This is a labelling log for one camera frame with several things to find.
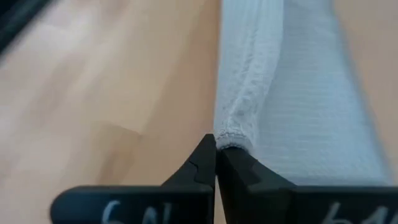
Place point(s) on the black aluminium table frame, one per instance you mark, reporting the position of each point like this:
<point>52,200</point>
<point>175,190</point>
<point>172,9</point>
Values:
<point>15,15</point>

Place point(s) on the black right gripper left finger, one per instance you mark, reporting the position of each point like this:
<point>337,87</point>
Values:
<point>199,174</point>

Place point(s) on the grey microfiber towel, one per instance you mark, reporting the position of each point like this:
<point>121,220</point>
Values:
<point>295,93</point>

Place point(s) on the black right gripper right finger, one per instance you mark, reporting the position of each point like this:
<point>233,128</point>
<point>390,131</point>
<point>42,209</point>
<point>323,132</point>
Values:
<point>245,177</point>

